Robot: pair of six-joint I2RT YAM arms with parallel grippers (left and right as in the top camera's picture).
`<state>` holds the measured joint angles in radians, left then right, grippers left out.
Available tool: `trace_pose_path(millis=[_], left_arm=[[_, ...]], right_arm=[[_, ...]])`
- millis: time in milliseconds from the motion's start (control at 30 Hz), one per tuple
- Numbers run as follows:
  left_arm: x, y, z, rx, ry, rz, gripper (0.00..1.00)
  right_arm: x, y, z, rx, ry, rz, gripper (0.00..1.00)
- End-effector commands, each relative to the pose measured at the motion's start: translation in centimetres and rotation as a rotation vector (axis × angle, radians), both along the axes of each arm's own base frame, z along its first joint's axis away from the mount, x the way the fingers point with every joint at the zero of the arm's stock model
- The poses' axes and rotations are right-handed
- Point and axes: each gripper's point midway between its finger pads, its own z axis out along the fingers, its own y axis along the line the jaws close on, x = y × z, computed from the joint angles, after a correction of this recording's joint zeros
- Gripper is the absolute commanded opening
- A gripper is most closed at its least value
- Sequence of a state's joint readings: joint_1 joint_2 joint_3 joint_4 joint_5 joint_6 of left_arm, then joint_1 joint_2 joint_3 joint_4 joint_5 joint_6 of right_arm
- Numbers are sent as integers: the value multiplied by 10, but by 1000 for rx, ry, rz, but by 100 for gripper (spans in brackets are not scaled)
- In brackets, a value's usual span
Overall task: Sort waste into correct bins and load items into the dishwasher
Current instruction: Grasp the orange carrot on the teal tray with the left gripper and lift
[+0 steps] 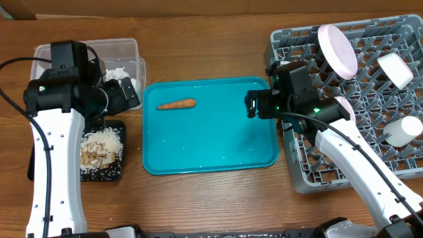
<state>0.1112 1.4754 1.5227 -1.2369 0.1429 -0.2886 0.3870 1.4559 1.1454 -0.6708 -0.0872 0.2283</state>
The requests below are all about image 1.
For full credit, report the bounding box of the peanut shells and rice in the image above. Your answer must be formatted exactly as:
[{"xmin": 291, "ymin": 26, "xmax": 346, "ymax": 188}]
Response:
[{"xmin": 79, "ymin": 127, "xmax": 125, "ymax": 181}]

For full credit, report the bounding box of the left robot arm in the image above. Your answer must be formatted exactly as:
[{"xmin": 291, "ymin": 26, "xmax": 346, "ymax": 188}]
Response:
[{"xmin": 23, "ymin": 41, "xmax": 140, "ymax": 237}]

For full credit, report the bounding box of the large white plate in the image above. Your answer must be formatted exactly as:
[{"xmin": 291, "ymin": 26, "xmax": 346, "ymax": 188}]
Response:
[{"xmin": 318, "ymin": 24, "xmax": 358, "ymax": 80}]

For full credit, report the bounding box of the small white bowl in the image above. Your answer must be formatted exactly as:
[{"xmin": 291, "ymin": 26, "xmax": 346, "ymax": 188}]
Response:
[{"xmin": 377, "ymin": 53, "xmax": 414, "ymax": 90}]

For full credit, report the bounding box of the clear plastic bin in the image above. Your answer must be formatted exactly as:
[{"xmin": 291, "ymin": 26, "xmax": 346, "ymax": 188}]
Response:
[{"xmin": 30, "ymin": 38, "xmax": 146, "ymax": 110}]

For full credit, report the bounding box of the grey dishwasher rack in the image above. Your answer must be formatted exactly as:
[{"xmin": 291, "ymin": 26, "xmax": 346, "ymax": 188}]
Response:
[{"xmin": 263, "ymin": 13, "xmax": 423, "ymax": 194}]

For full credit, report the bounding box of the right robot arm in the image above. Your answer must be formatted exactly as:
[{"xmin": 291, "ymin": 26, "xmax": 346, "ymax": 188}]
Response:
[{"xmin": 245, "ymin": 61, "xmax": 422, "ymax": 237}]

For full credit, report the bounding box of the teal serving tray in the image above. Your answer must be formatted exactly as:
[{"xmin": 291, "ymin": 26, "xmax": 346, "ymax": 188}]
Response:
[{"xmin": 142, "ymin": 77, "xmax": 279, "ymax": 175}]

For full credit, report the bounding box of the white bowl with food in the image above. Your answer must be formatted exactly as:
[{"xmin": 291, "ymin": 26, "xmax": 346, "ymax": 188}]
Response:
[{"xmin": 335, "ymin": 96, "xmax": 356, "ymax": 122}]

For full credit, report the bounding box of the white cup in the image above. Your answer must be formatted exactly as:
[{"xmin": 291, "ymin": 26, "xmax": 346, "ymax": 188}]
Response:
[{"xmin": 383, "ymin": 116, "xmax": 422, "ymax": 147}]

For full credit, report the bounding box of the white tissue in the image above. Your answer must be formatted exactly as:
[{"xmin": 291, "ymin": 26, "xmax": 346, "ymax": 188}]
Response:
[
  {"xmin": 104, "ymin": 67, "xmax": 132, "ymax": 83},
  {"xmin": 131, "ymin": 78, "xmax": 138, "ymax": 94}
]

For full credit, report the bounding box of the black plastic tray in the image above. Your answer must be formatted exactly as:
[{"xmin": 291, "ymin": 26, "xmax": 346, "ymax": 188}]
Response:
[{"xmin": 26, "ymin": 120, "xmax": 127, "ymax": 182}]

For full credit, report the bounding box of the orange carrot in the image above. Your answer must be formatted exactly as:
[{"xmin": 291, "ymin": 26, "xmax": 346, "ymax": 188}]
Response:
[{"xmin": 157, "ymin": 99, "xmax": 196, "ymax": 110}]

